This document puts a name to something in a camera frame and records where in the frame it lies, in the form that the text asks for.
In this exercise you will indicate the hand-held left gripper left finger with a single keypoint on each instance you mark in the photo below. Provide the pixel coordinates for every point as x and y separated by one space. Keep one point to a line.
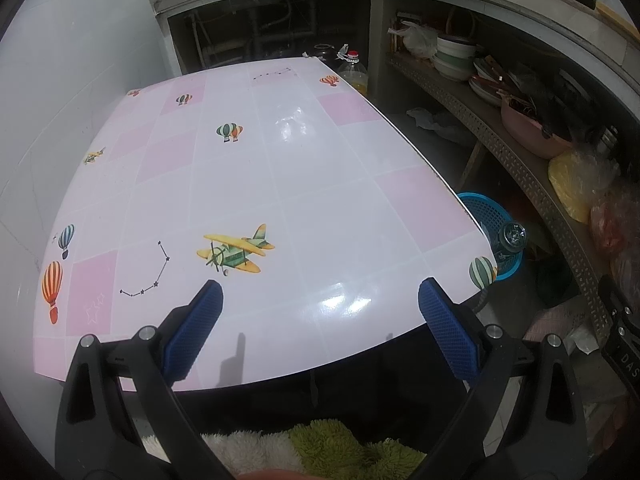
192 335

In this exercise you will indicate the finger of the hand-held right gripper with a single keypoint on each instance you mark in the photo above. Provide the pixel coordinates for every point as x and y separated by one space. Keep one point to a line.
609 300

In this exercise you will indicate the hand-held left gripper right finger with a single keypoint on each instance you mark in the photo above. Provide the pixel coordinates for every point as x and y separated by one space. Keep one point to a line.
450 330

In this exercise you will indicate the blue plastic wastebasket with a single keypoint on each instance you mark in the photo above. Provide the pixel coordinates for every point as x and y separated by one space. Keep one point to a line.
482 210

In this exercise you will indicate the pink plastic bag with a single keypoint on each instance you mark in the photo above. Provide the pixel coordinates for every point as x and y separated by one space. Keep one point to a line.
560 320

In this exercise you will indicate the clear bag with orange contents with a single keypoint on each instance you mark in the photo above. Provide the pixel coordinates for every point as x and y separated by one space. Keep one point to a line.
612 230

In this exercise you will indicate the shiny round can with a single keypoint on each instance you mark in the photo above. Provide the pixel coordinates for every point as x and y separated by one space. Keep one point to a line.
512 235

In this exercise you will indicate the yellow plastic bag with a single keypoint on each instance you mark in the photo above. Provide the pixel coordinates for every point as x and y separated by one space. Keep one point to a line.
567 185

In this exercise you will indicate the perforated metal shelf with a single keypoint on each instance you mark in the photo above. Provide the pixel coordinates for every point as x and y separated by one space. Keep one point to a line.
530 180

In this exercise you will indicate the shiny metal container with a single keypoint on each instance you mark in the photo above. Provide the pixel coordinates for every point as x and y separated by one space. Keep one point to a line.
607 137

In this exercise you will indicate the wooden shelf support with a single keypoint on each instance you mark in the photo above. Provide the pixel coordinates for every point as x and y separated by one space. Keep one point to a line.
472 165

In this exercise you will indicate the fuzzy green white garment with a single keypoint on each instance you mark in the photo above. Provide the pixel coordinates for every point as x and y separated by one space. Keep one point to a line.
325 445

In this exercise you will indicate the pink plastic basin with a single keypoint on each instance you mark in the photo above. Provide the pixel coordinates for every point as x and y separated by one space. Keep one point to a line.
530 135

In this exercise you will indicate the crumpled white floor bag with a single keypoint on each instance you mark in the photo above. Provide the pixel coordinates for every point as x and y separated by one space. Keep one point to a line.
440 127

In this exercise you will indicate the stack of plates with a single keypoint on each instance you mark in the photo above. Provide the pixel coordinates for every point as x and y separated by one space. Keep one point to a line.
485 87

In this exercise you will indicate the clear cooking oil bottle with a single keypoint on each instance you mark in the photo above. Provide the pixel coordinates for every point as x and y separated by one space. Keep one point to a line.
356 77

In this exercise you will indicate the stack of white green bowls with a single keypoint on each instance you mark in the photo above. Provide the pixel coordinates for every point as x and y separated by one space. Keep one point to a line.
452 60

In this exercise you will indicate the thin white plastic bag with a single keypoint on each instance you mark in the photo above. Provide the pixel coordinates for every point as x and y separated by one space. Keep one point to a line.
420 40

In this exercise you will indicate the dark glass jar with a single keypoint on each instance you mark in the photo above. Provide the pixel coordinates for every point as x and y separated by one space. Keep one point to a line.
325 51

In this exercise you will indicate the grey drain pipes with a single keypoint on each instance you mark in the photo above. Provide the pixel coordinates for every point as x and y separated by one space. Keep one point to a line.
256 30

